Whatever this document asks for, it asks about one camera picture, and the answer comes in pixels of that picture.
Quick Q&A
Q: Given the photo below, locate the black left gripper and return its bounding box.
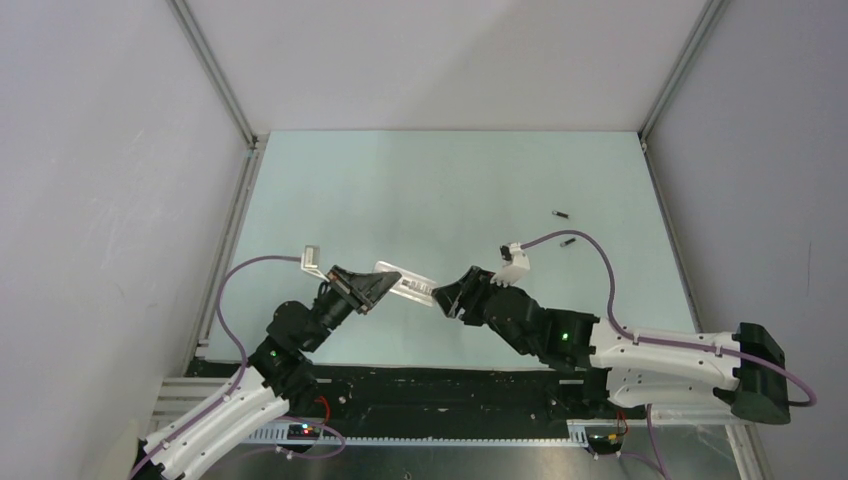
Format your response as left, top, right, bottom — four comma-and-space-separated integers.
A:
303, 264, 402, 353

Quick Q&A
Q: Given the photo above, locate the white remote control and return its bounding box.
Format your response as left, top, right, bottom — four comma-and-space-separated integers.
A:
373, 261, 438, 307

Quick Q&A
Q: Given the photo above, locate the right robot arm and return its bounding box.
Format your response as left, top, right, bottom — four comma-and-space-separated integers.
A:
433, 266, 791, 425

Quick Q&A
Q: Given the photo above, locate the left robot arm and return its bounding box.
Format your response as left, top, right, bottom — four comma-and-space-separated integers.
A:
127, 266, 402, 479

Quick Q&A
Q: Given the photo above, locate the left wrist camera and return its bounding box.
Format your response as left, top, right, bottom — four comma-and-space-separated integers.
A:
300, 245, 326, 280

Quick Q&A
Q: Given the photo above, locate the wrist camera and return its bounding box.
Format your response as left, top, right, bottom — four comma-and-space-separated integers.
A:
300, 245, 326, 280
490, 243, 531, 287

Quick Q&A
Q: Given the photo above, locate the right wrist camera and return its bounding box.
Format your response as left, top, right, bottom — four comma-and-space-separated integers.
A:
490, 243, 531, 287

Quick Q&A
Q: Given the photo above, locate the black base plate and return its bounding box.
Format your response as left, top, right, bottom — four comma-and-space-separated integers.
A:
188, 360, 647, 440

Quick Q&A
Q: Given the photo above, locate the aluminium frame rail left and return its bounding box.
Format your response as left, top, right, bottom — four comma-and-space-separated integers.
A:
168, 1, 260, 362

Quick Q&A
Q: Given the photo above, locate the aluminium frame rail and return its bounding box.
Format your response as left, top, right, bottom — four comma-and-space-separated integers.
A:
168, 1, 260, 362
637, 0, 773, 480

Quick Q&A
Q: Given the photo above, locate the white cable duct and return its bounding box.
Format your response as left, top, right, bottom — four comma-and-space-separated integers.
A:
240, 422, 588, 447

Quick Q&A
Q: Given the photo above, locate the aluminium frame rail right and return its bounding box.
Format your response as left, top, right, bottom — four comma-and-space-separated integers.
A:
637, 0, 773, 480

